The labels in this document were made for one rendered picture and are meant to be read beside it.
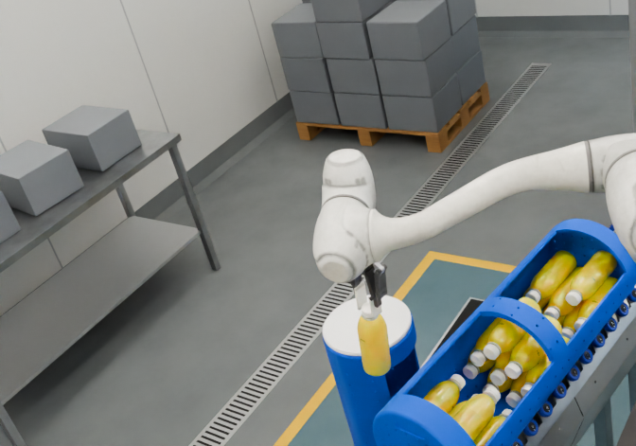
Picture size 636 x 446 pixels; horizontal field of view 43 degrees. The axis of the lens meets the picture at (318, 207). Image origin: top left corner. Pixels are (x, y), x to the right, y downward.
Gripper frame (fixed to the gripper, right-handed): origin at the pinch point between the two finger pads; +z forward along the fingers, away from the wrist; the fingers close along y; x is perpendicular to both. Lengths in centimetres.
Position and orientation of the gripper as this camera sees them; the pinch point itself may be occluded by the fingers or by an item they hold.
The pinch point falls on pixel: (368, 300)
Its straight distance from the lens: 189.1
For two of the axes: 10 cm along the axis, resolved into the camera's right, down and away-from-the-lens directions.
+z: 1.6, 7.7, 6.2
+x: -7.0, 5.3, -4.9
